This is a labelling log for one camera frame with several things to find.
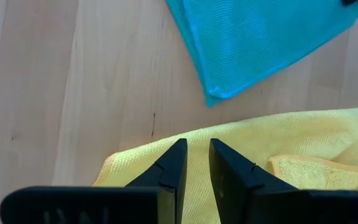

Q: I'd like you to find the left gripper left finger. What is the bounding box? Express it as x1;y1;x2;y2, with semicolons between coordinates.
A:
0;138;188;224

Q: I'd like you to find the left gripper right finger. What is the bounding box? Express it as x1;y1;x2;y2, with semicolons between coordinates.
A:
209;138;358;224

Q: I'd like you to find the yellow microfiber towel with tag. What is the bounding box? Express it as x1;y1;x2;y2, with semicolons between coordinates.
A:
92;106;358;224

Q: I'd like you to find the teal microfiber towel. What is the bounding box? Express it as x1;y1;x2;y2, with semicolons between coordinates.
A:
165;0;358;109

